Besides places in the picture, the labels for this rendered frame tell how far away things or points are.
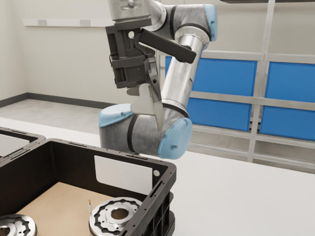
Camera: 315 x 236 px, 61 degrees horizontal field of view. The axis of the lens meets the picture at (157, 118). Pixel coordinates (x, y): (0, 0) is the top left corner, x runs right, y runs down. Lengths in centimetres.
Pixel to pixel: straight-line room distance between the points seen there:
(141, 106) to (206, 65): 170
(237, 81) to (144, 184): 171
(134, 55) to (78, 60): 330
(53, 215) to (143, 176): 18
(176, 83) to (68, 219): 45
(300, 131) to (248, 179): 139
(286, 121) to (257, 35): 108
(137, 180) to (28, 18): 390
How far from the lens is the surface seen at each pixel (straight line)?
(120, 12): 50
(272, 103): 215
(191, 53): 53
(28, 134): 66
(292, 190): 90
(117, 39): 51
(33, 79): 446
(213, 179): 88
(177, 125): 68
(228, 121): 224
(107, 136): 76
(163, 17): 92
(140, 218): 37
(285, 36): 297
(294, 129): 224
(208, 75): 217
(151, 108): 49
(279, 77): 213
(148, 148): 70
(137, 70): 51
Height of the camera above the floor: 117
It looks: 20 degrees down
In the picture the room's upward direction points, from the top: straight up
